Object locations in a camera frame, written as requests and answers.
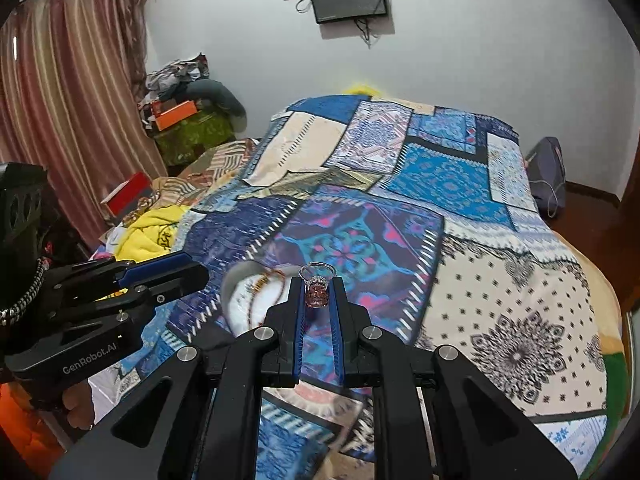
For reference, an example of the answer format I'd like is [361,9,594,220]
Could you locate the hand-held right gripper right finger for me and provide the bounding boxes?
[329,279,579,480]

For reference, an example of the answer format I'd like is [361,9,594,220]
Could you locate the yellow pillow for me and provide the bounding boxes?
[343,80,382,97]

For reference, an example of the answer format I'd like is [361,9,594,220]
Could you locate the red box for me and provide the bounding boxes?
[101,171,154,217]

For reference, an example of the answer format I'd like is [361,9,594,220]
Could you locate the person's left forearm orange sleeve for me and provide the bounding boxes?
[0,382,68,466]

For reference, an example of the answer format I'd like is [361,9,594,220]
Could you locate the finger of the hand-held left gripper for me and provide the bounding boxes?
[54,261,210,342]
[50,251,192,307]

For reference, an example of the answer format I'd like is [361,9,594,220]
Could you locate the green patterned cloth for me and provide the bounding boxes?
[155,107,237,167]

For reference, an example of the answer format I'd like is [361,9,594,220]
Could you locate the striped pink curtain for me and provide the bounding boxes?
[0,0,169,252]

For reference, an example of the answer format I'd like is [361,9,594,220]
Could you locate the grey bag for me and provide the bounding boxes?
[525,136,569,211]

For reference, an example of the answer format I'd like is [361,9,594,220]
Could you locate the blue patchwork printed blanket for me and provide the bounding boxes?
[90,91,613,480]

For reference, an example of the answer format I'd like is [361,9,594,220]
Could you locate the brown striped patterned cloth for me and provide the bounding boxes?
[150,138,261,211]

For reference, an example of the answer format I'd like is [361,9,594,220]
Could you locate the silver ring with pink stone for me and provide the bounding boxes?
[298,262,337,311]

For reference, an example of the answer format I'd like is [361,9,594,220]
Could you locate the orange box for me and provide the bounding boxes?
[153,100,197,132]

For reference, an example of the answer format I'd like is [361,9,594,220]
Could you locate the black wall cable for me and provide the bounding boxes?
[352,16,379,49]

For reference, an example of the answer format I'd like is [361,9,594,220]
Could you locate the pile of clothes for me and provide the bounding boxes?
[142,52,211,107]

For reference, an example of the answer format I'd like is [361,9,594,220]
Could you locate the yellow cloth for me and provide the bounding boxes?
[115,203,192,264]

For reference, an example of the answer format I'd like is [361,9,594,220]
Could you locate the white charging cable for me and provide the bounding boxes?
[522,155,567,219]

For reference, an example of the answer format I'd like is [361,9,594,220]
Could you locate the white jewellery bowl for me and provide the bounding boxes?
[221,260,301,337]

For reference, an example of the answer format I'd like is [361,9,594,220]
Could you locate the person's left hand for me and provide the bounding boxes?
[61,381,100,429]

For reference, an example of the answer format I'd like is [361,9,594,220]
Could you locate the black white braided strap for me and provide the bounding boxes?
[0,259,47,327]

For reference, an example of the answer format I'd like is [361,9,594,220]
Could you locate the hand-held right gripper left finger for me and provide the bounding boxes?
[47,276,306,480]

